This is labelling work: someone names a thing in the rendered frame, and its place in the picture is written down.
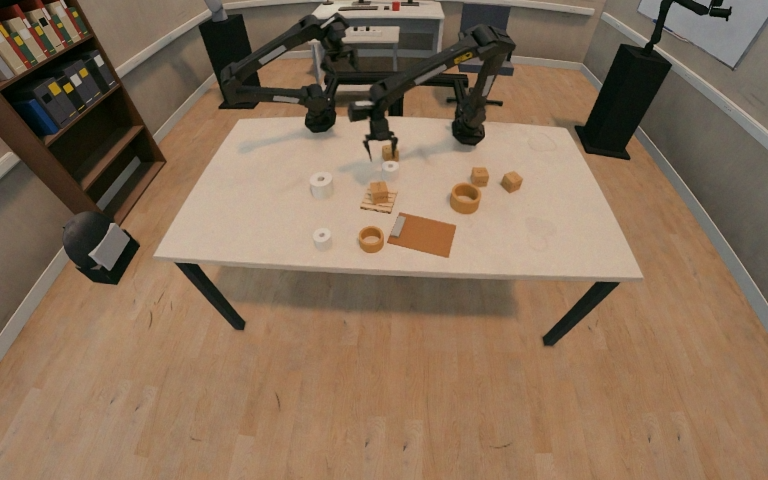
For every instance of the brown cardboard carton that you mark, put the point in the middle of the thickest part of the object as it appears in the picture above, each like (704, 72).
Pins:
(379, 192)
(479, 176)
(511, 182)
(387, 153)

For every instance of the small wooden pallet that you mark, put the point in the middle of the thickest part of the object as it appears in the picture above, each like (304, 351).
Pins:
(378, 207)

